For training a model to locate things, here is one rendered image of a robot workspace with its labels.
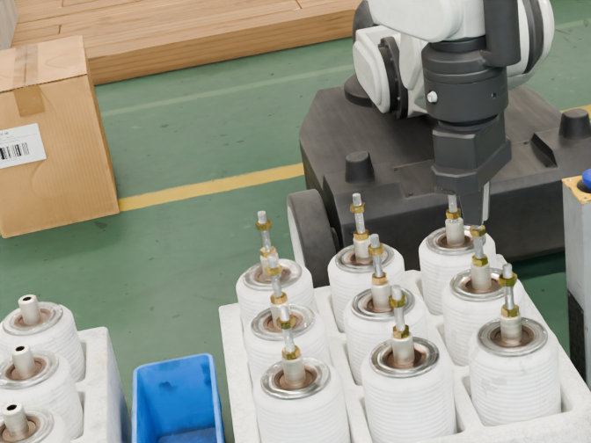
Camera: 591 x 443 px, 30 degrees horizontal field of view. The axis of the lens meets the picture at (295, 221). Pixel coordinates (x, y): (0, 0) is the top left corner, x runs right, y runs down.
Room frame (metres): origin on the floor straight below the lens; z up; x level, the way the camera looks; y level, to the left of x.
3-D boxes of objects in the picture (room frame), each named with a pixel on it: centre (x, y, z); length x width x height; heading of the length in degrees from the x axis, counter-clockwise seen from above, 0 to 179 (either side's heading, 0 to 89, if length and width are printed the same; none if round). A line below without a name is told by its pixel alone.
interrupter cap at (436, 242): (1.23, -0.20, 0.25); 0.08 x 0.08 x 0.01
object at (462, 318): (1.11, -0.20, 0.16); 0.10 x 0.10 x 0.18
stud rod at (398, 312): (0.99, -0.09, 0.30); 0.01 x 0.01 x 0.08
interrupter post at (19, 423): (0.97, 0.32, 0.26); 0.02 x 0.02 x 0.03
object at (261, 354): (1.10, 0.03, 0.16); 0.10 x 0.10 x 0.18
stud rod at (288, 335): (0.98, 0.03, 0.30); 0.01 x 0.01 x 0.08
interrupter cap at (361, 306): (1.11, -0.08, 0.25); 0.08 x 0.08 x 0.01
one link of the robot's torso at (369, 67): (1.85, -0.26, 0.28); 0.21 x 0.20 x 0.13; 5
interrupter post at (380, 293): (1.11, -0.08, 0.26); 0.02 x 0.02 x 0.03
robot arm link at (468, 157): (1.11, -0.20, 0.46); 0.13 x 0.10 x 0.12; 142
